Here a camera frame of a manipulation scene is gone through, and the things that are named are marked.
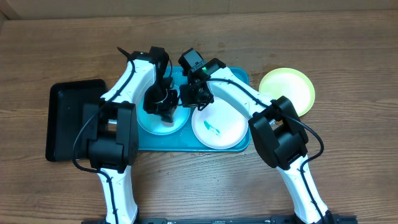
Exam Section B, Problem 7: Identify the cardboard backdrop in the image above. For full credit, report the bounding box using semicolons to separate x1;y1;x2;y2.
1;0;397;20

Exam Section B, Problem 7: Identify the yellow plate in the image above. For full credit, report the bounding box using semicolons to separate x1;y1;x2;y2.
259;68;315;116

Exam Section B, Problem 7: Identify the black water tray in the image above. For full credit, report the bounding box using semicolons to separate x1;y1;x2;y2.
45;79;106;162

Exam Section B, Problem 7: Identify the white plate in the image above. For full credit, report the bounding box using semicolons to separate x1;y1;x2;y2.
192;97;251;152

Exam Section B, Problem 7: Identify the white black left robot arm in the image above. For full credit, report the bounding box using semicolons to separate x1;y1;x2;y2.
72;47;178;223

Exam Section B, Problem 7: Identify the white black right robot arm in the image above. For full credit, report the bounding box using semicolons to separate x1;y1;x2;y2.
178;56;335;223

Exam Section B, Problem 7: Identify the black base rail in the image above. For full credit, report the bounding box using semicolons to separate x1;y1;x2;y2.
81;215;358;224

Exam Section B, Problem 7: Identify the light blue plate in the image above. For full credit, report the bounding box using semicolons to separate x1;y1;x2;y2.
137;86;190;135

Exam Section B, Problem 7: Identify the teal serving tray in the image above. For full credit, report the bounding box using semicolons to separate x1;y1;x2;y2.
138;66;249;152

